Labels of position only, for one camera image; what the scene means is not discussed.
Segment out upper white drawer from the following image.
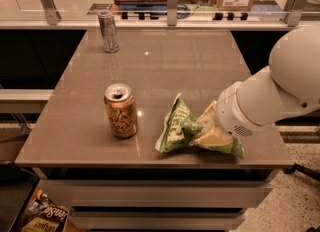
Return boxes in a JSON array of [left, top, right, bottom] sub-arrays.
[[40, 180, 272, 208]]

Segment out left metal bracket post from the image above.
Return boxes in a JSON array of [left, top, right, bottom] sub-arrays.
[[40, 0, 61, 25]]

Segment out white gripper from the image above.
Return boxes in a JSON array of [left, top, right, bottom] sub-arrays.
[[194, 82, 263, 149]]

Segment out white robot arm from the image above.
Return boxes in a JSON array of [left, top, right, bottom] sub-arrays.
[[192, 27, 320, 149]]

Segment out snack bags in bin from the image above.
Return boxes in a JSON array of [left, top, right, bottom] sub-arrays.
[[21, 189, 69, 232]]

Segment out green jalapeno chip bag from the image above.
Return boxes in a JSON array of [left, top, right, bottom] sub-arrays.
[[155, 94, 244, 158]]

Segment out white drawer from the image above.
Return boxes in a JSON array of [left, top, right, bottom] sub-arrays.
[[40, 180, 272, 208], [71, 212, 244, 231]]

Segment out lower white drawer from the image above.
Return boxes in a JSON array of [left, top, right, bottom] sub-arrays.
[[71, 212, 244, 231]]

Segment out middle metal bracket post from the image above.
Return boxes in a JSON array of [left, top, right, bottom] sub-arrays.
[[167, 0, 178, 26]]

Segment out silver redbull can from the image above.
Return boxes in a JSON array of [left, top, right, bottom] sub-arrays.
[[98, 10, 119, 53]]

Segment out orange LaCroix can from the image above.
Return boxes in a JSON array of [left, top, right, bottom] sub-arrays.
[[104, 83, 138, 138]]

